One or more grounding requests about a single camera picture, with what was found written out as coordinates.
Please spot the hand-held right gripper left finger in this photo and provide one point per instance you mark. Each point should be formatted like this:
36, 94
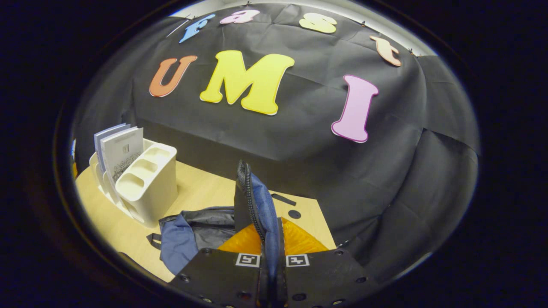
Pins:
214, 273

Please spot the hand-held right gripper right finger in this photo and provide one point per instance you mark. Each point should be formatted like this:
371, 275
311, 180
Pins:
325, 273

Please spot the blue schoolbag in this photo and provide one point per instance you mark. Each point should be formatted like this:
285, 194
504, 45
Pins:
265, 205

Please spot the white bookshelf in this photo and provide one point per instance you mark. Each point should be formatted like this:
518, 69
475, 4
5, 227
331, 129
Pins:
150, 192

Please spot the pale white book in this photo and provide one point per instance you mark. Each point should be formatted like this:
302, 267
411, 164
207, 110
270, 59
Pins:
124, 149

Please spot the black round table cap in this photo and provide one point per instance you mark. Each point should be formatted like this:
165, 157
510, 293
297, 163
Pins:
294, 214

